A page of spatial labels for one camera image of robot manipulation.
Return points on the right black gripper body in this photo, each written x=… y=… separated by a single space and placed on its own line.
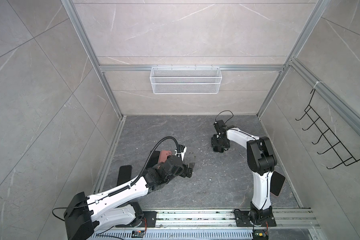
x=217 y=142

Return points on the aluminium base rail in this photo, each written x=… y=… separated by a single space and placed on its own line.
x=218 y=224

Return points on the black wire hook rack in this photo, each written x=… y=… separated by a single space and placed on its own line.
x=327 y=135

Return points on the phone with black screen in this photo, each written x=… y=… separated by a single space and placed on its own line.
x=125 y=174

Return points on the black phone near right wall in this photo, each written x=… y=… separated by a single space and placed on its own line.
x=277 y=183

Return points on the pink phone case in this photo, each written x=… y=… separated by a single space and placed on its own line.
x=163 y=156

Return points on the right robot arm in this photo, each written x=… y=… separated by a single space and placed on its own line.
x=261 y=161

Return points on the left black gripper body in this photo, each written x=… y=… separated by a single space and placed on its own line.
x=183 y=171

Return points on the black phone near left wall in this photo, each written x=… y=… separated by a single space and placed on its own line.
x=153 y=159

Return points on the black phone wall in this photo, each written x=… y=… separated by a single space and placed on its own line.
x=277 y=183
x=153 y=159

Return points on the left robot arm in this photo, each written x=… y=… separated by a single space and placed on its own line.
x=117 y=207

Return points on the white wire mesh basket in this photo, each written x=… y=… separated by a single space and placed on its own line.
x=185 y=80

